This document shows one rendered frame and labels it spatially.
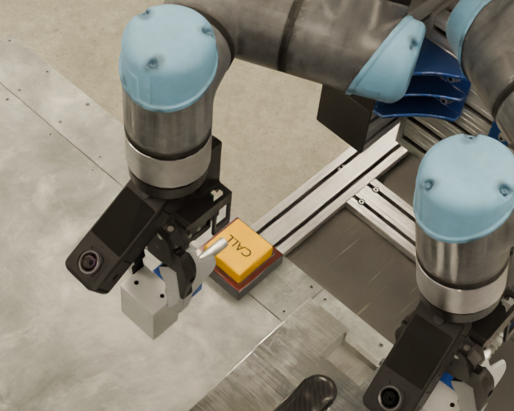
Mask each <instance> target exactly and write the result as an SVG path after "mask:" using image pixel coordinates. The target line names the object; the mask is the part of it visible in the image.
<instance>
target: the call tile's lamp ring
mask: <svg viewBox="0 0 514 411"><path fill-rule="evenodd" d="M237 219H239V218H238V217H236V218H235V219H234V220H233V221H232V222H231V223H229V224H228V225H227V226H226V227H224V228H223V229H222V230H221V231H219V232H218V233H217V234H215V235H214V236H213V237H212V238H211V239H210V240H209V241H207V242H206V243H205V244H204V245H202V246H201V247H200V248H199V249H197V250H196V251H197V256H198V255H199V254H201V253H202V252H203V251H204V250H205V245H206V244H207V243H208V242H210V241H211V240H212V239H214V238H215V237H216V236H217V235H219V234H220V233H221V232H222V231H223V230H224V229H225V228H227V227H228V226H229V225H230V224H232V223H233V222H234V221H236V220H237ZM269 244H270V243H269ZM270 245H271V244H270ZM272 247H273V253H274V255H273V256H272V257H271V258H270V259H269V260H268V261H267V262H266V263H264V264H263V265H262V266H261V267H259V268H258V269H257V270H256V271H255V272H253V273H252V274H251V275H250V276H249V277H247V278H246V279H245V280H244V281H243V282H242V283H241V284H240V285H239V284H238V283H236V282H235V281H234V280H233V279H231V278H230V277H229V276H228V275H227V274H225V273H224V272H223V271H222V270H220V269H219V268H218V267H217V266H216V265H215V268H214V270H213V271H214V272H216V273H217V274H218V275H219V276H221V277H222V278H223V279H224V280H225V281H227V282H228V283H229V284H230V285H231V286H232V287H233V288H234V289H235V290H237V291H238V292H240V291H241V290H243V289H244V288H245V287H246V286H247V285H249V284H250V283H251V282H252V281H253V280H254V279H255V278H256V277H257V276H258V275H260V274H261V273H262V272H263V271H264V270H266V269H267V268H268V267H269V266H270V265H271V264H273V263H274V262H275V261H276V260H277V259H279V258H280V257H281V256H282V255H283V253H281V252H280V251H279V250H277V249H276V248H275V247H274V246H273V245H272Z"/></svg>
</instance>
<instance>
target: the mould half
mask: <svg viewBox="0 0 514 411"><path fill-rule="evenodd" d="M349 331H350V329H348V328H347V327H346V326H345V325H343V324H342V323H341V322H340V321H338V320H337V319H336V318H335V317H333V316H332V315H331V314H330V313H329V312H328V311H327V310H325V309H324V308H323V307H322V306H320V305H319V304H318V303H317V302H315V301H314V300H313V299H312V298H309V299H307V300H306V301H305V302H304V303H303V304H302V305H301V306H300V307H299V308H297V309H296V310H295V311H294V312H293V313H292V314H291V315H290V316H288V317H287V318H286V319H285V320H284V321H283V322H282V323H281V324H280V325H279V326H278V327H276V328H275V330H274V331H272V332H271V333H270V334H269V335H268V336H267V337H266V338H265V339H264V340H263V341H262V342H260V343H259V344H258V345H257V346H256V348H255V349H254V350H253V351H252V352H251V353H250V354H249V355H247V356H246V357H245V358H244V359H243V360H242V361H241V362H240V363H239V364H238V365H237V366H235V367H234V368H233V369H232V370H231V371H230V372H229V373H228V374H227V375H226V376H225V377H224V378H223V379H222V380H221V381H219V382H218V383H217V384H216V385H215V386H214V387H213V388H212V389H211V390H210V391H209V392H208V393H207V394H206V395H205V396H203V397H202V398H201V399H200V400H199V401H198V402H197V403H196V404H195V405H194V406H193V407H192V408H191V409H190V410H189V411H273V410H274V409H275V408H276V407H277V406H278V405H279V404H280V403H281V402H282V401H283V400H284V399H285V398H286V397H287V396H288V395H289V394H290V393H291V392H292V391H293V390H294V389H295V388H296V387H297V386H298V385H299V384H300V383H301V382H302V381H303V380H304V379H305V378H309V377H311V376H313V375H318V374H320V375H324V376H327V377H328V378H330V379H331V380H332V381H333V382H334V384H335V385H336V389H337V395H336V397H335V399H334V401H333V402H334V403H333V404H332V405H331V406H330V407H329V408H328V409H327V410H326V411H369V410H368V408H367V407H365V406H364V404H363V401H362V399H363V395H364V394H365V393H366V390H367V389H368V387H369V385H370V384H371V382H372V381H373V379H374V377H375V375H376V374H377V373H378V371H379V369H380V367H381V365H382V364H383V362H384V361H385V359H384V358H383V359H382V360H381V362H382V364H381V365H380V366H379V367H378V368H377V369H376V370H375V371H374V372H373V373H372V374H371V375H370V376H369V377H368V378H367V379H366V380H365V381H364V382H363V383H362V384H361V385H360V386H358V385H357V384H356V383H355V382H354V381H353V380H352V379H350V378H349V377H348V376H347V375H346V374H344V373H343V372H342V371H341V370H339V369H338V368H337V367H336V366H335V365H333V364H332V363H331V362H330V361H328V360H327V359H326V358H325V357H324V356H323V355H322V353H323V352H324V351H325V350H326V349H327V348H328V347H329V346H330V345H331V344H333V343H334V342H335V341H336V340H337V339H338V338H339V337H340V336H341V335H342V334H343V333H344V332H345V333H346V334H347V333H348V332H349Z"/></svg>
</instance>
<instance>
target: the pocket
mask: <svg viewBox="0 0 514 411"><path fill-rule="evenodd" d="M350 331H351V330H350ZM350 331H349V332H348V333H347V334H346V333H345V332H344V333H343V334H342V335H341V336H340V337H339V338H338V339H337V340H336V341H335V342H334V343H333V344H331V345H330V346H329V347H328V348H327V349H326V350H325V351H324V352H323V353H322V355H323V356H324V357H325V358H326V359H327V360H328V361H330V362H331V363H332V364H333V365H335V366H336V367H337V368H338V369H339V370H341V371H342V372H343V373H344V374H346V375H347V376H348V377H349V378H350V379H352V380H353V381H354V382H355V383H356V384H357V385H358V386H360V385H361V384H362V383H363V382H364V381H365V380H366V379H367V378H368V377H369V376H370V375H371V374H372V373H373V372H374V371H375V370H376V369H377V368H378V367H379V366H380V365H381V364H382V362H381V361H380V362H378V361H377V360H376V359H375V358H374V357H373V356H372V355H371V354H369V353H368V352H367V351H365V350H364V349H363V348H362V347H360V346H359V345H358V344H357V343H356V342H354V341H353V340H352V339H351V338H350V337H349V334H350Z"/></svg>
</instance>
